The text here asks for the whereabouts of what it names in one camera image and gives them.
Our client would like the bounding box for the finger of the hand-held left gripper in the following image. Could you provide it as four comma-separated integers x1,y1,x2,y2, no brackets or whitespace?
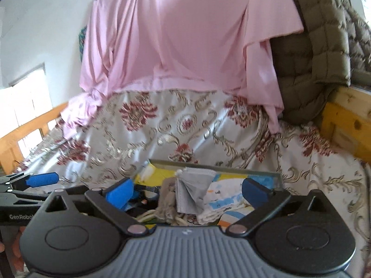
0,173,59,193
0,190,57,207

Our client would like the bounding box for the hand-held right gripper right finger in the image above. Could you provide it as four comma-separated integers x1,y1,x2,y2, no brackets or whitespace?
225,177,329,236

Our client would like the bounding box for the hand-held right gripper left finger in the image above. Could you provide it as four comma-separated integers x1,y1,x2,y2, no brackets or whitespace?
43,178,148,236

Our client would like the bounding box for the white printed cloth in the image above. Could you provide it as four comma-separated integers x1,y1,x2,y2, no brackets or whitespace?
198,177,252,225

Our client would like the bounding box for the orange blue striped cloth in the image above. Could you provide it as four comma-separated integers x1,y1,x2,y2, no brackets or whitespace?
217,210,250,227

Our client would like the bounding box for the cartoon printed tray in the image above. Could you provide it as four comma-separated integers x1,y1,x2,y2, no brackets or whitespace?
134,159,283,227

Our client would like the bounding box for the cream cord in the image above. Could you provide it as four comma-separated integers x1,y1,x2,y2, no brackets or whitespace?
136,208,192,226

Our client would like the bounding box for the beige sock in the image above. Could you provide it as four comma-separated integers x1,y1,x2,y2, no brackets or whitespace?
156,177,179,224

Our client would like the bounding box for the grey cloth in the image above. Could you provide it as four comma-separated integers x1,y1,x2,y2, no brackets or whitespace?
175,167,217,215

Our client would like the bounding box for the person's left hand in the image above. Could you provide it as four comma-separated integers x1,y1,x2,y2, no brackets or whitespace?
12,226,29,271

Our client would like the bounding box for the window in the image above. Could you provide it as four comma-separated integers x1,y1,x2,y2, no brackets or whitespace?
0,63,53,158

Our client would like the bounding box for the floral bedspread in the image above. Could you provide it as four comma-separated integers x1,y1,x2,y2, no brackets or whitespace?
17,89,371,278

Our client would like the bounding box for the olive quilted jacket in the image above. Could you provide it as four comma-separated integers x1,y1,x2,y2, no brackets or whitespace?
269,0,371,125

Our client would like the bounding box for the pink bed sheet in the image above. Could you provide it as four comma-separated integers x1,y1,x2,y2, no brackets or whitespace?
59,0,305,141

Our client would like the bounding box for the wooden bed rail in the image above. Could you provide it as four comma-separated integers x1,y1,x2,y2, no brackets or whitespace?
0,101,69,175

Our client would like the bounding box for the colourful wall poster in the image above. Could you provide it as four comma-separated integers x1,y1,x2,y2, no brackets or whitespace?
78,25,88,62

